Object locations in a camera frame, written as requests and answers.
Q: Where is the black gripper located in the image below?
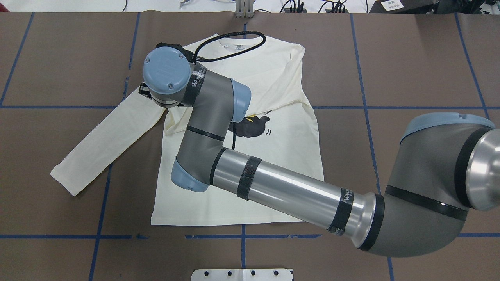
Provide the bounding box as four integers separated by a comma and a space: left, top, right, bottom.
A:
139, 82, 152, 100

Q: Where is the cream long-sleeve cat shirt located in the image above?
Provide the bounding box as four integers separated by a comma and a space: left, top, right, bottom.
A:
50, 36, 324, 226

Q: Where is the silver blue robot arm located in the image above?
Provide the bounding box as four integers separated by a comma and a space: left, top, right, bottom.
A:
143, 43, 500, 257

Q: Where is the black orange electronics box far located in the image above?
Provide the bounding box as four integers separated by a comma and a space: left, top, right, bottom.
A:
280, 0, 307, 14

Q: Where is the black orange electronics box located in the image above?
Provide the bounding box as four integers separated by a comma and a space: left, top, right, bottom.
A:
280, 0, 307, 14
317, 0, 348, 14

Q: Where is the black orange electronics box near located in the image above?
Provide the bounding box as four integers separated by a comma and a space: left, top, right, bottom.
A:
317, 0, 348, 14

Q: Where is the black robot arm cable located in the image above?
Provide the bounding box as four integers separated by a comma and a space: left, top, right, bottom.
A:
191, 31, 267, 63

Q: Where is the aluminium frame post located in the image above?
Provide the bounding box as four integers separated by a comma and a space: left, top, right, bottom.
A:
234, 0, 255, 18

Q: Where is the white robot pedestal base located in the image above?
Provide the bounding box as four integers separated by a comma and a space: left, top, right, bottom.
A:
191, 268, 294, 281

